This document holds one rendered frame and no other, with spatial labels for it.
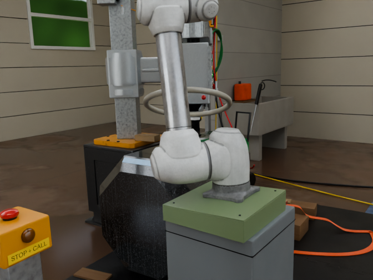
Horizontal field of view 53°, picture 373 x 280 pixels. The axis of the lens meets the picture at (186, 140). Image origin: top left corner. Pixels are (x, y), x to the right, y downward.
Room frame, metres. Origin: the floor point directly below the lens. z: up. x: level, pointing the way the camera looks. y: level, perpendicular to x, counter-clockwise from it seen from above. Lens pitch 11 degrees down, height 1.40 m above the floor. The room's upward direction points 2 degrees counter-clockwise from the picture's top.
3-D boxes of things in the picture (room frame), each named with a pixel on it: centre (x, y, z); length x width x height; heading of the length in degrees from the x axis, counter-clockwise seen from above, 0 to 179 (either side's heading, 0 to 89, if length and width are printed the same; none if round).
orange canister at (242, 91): (6.00, -0.94, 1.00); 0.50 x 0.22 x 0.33; 143
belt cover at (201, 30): (3.08, -0.10, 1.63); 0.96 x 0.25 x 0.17; 175
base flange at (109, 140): (3.41, 0.52, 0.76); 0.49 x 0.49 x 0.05; 57
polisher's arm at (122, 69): (3.40, 0.32, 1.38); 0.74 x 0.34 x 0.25; 88
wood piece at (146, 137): (3.23, 0.34, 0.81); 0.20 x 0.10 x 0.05; 65
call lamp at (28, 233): (0.75, 0.34, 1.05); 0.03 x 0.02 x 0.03; 147
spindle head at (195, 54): (2.81, -0.08, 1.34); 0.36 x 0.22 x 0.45; 175
